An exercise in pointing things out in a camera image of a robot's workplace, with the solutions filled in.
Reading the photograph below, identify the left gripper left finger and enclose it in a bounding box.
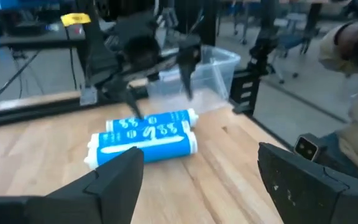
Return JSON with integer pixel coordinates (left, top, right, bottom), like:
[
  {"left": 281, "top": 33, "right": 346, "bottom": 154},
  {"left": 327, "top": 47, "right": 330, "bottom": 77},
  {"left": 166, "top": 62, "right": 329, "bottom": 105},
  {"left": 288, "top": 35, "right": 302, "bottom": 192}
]
[{"left": 0, "top": 146, "right": 145, "bottom": 224}]

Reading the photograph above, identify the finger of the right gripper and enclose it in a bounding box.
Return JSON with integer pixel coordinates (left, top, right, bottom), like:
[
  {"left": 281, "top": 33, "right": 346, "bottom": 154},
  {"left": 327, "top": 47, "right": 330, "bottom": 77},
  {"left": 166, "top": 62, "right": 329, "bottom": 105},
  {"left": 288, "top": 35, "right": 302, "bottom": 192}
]
[
  {"left": 177, "top": 43, "right": 203, "bottom": 101},
  {"left": 110, "top": 79, "right": 145, "bottom": 121}
]

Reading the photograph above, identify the small black camera box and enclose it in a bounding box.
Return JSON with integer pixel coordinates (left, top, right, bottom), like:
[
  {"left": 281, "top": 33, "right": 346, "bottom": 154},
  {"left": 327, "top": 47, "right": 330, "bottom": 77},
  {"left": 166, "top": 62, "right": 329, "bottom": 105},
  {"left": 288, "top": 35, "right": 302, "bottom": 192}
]
[{"left": 293, "top": 133, "right": 320, "bottom": 162}]

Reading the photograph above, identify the blue silicone tube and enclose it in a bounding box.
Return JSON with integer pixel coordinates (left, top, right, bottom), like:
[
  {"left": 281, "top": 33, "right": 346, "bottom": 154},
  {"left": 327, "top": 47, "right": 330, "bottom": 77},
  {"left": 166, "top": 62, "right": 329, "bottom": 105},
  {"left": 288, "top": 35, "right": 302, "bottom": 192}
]
[
  {"left": 87, "top": 120, "right": 192, "bottom": 149},
  {"left": 83, "top": 132, "right": 198, "bottom": 170},
  {"left": 106, "top": 108, "right": 199, "bottom": 133}
]

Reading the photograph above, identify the office chair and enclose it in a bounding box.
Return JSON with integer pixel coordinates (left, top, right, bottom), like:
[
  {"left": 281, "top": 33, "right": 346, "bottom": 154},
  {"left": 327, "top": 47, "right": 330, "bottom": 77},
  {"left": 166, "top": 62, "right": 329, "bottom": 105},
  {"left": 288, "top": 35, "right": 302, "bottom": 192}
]
[{"left": 270, "top": 17, "right": 312, "bottom": 85}]

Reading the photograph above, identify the yellow cable tag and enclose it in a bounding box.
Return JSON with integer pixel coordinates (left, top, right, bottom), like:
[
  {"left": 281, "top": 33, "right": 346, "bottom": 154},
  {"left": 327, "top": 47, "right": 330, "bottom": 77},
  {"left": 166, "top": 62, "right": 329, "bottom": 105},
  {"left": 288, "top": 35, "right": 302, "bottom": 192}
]
[{"left": 60, "top": 12, "right": 91, "bottom": 27}]

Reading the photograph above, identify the black table frame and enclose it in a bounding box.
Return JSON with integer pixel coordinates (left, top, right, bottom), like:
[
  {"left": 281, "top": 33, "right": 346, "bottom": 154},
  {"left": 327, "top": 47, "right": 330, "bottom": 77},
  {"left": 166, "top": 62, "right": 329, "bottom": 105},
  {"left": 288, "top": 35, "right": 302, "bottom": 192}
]
[{"left": 0, "top": 0, "right": 281, "bottom": 131}]

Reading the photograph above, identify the clear plastic container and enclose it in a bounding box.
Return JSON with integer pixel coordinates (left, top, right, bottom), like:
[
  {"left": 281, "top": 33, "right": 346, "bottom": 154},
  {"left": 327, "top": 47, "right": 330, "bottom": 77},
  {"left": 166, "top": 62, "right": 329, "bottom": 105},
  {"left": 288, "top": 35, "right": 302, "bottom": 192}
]
[{"left": 147, "top": 45, "right": 241, "bottom": 114}]

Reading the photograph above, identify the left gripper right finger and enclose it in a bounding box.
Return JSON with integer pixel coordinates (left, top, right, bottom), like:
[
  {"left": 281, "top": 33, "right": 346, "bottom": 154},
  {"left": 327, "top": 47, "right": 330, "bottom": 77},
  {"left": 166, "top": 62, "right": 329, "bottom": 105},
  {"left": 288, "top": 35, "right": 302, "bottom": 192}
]
[{"left": 257, "top": 142, "right": 358, "bottom": 224}]

